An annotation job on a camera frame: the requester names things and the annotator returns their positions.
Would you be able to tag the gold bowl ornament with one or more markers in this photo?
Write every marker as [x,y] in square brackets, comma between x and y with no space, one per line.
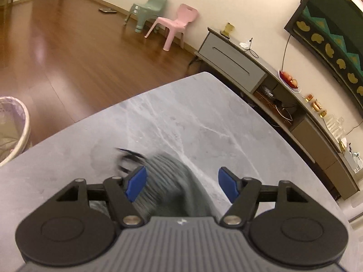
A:
[317,105]

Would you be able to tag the white trash bin with bag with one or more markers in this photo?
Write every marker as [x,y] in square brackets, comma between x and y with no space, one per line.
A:
[17,130]

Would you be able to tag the gold tissue box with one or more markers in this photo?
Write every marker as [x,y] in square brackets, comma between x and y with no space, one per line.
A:
[343,145]

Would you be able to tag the grey sweatpants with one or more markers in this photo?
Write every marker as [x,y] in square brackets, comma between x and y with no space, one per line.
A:
[175,181]

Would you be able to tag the small gold cup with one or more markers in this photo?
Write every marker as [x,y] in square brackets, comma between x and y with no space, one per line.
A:
[227,29]

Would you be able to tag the grey organizer box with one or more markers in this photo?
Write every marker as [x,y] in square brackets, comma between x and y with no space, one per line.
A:
[354,160]

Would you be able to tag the cluster of clear glasses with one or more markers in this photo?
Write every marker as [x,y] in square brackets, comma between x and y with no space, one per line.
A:
[336,126]

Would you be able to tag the red fruit plate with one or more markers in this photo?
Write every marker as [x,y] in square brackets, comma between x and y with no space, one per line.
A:
[289,81]

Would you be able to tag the dark wall hanging gold pattern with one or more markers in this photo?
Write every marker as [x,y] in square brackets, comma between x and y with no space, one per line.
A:
[334,19]

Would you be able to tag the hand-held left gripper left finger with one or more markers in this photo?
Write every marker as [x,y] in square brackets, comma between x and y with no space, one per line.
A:
[136,184]

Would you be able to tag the long grey brown sideboard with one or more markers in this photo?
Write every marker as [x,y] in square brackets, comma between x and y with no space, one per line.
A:
[232,65]

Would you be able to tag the green plastic chair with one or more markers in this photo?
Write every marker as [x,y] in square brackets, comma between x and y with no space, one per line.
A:
[149,8]

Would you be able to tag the dark flat floor scale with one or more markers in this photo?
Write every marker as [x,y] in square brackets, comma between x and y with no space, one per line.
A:
[107,10]

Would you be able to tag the small gold ornament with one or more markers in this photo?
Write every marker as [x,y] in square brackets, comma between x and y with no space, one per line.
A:
[323,113]
[309,97]

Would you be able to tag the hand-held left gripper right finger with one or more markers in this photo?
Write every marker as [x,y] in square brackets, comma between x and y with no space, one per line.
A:
[228,184]

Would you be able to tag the pink plastic chair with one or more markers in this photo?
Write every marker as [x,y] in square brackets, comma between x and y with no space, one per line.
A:
[177,22]

